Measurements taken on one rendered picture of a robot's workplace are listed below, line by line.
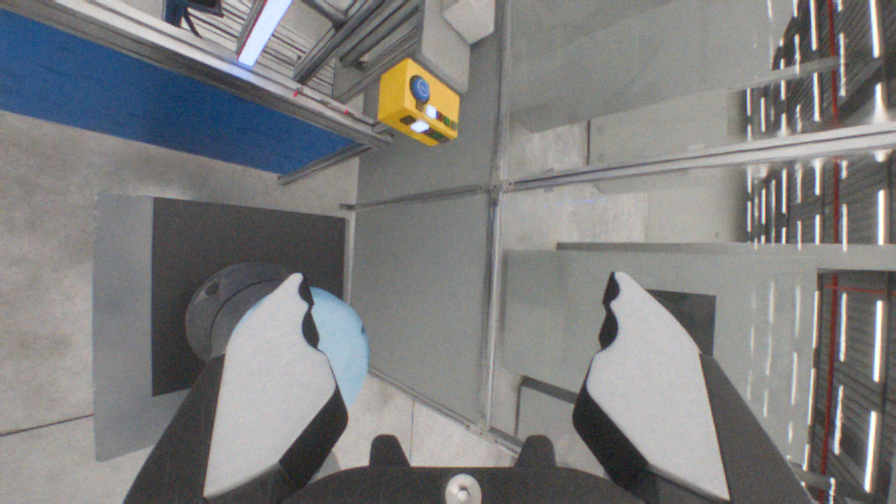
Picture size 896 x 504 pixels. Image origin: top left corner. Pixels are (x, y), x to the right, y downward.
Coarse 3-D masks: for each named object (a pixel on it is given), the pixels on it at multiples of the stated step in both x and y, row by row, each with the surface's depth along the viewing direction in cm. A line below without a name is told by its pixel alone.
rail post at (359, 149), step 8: (360, 144) 78; (344, 152) 84; (352, 152) 82; (360, 152) 82; (368, 152) 81; (328, 160) 91; (336, 160) 90; (344, 160) 90; (304, 168) 105; (312, 168) 100; (320, 168) 101; (328, 168) 99; (280, 176) 124; (288, 176) 117; (296, 176) 112; (304, 176) 112; (280, 184) 128; (288, 184) 127
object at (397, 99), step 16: (400, 64) 51; (416, 64) 52; (384, 80) 55; (400, 80) 51; (432, 80) 55; (384, 96) 54; (400, 96) 51; (432, 96) 55; (448, 96) 59; (384, 112) 54; (400, 112) 52; (416, 112) 52; (448, 112) 59; (400, 128) 58; (448, 128) 59; (432, 144) 66
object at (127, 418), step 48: (96, 240) 27; (144, 240) 30; (96, 288) 27; (144, 288) 30; (96, 336) 27; (144, 336) 30; (96, 384) 27; (144, 384) 30; (96, 432) 27; (144, 432) 30
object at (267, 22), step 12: (276, 0) 34; (288, 0) 34; (264, 12) 36; (276, 12) 36; (264, 24) 38; (276, 24) 38; (252, 36) 41; (264, 36) 41; (252, 48) 43; (240, 60) 46; (252, 60) 46
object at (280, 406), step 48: (288, 288) 10; (240, 336) 8; (288, 336) 8; (240, 384) 6; (288, 384) 7; (336, 384) 7; (240, 432) 5; (288, 432) 5; (336, 432) 7; (240, 480) 5
